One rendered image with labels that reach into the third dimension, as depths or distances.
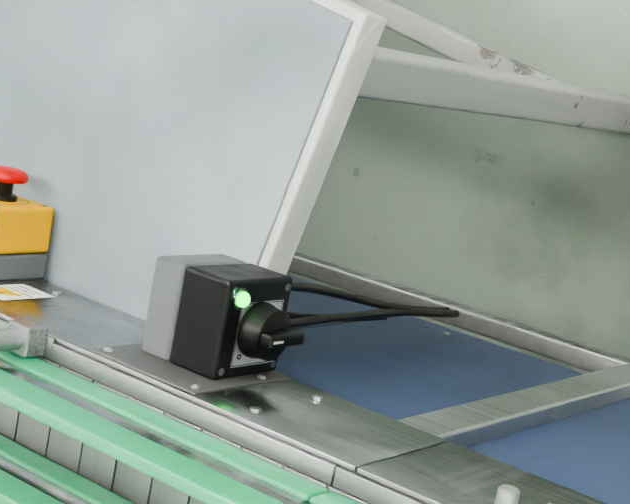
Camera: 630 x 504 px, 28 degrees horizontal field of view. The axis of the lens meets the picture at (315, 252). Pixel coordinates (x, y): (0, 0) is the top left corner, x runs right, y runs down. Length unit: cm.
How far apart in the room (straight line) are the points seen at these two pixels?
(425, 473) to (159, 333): 26
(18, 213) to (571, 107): 63
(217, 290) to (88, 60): 31
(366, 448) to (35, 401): 24
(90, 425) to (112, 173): 33
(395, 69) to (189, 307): 30
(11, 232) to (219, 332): 28
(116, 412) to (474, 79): 52
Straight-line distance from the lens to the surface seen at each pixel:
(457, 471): 87
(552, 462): 102
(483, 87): 126
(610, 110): 154
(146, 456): 84
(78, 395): 95
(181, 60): 110
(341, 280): 160
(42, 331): 101
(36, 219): 118
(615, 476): 102
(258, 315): 96
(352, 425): 92
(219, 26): 107
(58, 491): 97
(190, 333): 97
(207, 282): 96
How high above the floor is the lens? 155
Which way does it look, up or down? 54 degrees down
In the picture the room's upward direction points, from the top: 92 degrees counter-clockwise
